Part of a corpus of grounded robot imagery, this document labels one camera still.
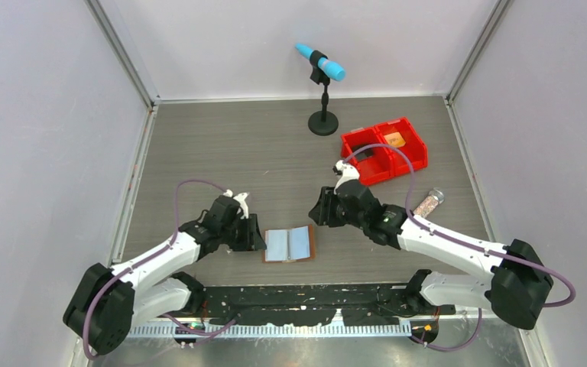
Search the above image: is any left red bin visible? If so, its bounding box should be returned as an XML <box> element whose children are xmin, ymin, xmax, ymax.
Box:
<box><xmin>340</xmin><ymin>127</ymin><xmax>392</xmax><ymax>186</ymax></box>

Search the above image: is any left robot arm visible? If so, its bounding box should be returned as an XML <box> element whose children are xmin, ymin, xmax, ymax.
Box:
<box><xmin>63</xmin><ymin>190</ymin><xmax>266</xmax><ymax>355</ymax></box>

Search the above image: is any red bin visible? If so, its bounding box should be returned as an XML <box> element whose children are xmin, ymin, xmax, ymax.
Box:
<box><xmin>375</xmin><ymin>117</ymin><xmax>429</xmax><ymax>171</ymax></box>
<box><xmin>340</xmin><ymin>127</ymin><xmax>392</xmax><ymax>186</ymax></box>

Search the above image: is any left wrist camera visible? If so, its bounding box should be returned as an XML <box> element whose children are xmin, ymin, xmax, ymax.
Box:
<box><xmin>222</xmin><ymin>190</ymin><xmax>250</xmax><ymax>219</ymax></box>

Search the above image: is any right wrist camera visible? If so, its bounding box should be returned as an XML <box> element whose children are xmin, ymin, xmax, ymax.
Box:
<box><xmin>332</xmin><ymin>160</ymin><xmax>360</xmax><ymax>190</ymax></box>

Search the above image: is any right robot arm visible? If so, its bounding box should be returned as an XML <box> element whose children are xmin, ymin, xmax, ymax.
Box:
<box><xmin>309</xmin><ymin>180</ymin><xmax>553</xmax><ymax>330</ymax></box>

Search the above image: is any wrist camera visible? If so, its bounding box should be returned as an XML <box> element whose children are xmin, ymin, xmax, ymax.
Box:
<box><xmin>222</xmin><ymin>190</ymin><xmax>250</xmax><ymax>219</ymax></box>
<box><xmin>332</xmin><ymin>160</ymin><xmax>360</xmax><ymax>190</ymax></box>

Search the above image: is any black microphone stand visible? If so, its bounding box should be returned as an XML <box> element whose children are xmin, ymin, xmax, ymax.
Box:
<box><xmin>308</xmin><ymin>50</ymin><xmax>339</xmax><ymax>136</ymax></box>

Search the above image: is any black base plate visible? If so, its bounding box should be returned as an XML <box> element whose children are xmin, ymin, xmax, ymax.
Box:
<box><xmin>154</xmin><ymin>283</ymin><xmax>456</xmax><ymax>328</ymax></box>

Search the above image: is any blue microphone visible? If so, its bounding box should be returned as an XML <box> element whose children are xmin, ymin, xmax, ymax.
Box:
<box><xmin>295</xmin><ymin>43</ymin><xmax>346</xmax><ymax>84</ymax></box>

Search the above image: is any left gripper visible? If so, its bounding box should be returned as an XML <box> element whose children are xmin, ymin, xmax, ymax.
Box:
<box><xmin>219</xmin><ymin>213</ymin><xmax>266</xmax><ymax>252</ymax></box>

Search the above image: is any orange block in bin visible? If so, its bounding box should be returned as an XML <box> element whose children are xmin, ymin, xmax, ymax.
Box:
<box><xmin>384</xmin><ymin>132</ymin><xmax>406</xmax><ymax>148</ymax></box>

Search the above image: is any right red bin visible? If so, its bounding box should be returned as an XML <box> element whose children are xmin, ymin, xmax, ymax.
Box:
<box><xmin>375</xmin><ymin>117</ymin><xmax>429</xmax><ymax>171</ymax></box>

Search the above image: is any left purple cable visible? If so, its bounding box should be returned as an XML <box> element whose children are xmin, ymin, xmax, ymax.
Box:
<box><xmin>81</xmin><ymin>180</ymin><xmax>238</xmax><ymax>361</ymax></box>

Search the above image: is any glitter tube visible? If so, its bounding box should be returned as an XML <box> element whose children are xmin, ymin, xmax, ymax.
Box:
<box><xmin>413</xmin><ymin>187</ymin><xmax>445</xmax><ymax>219</ymax></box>

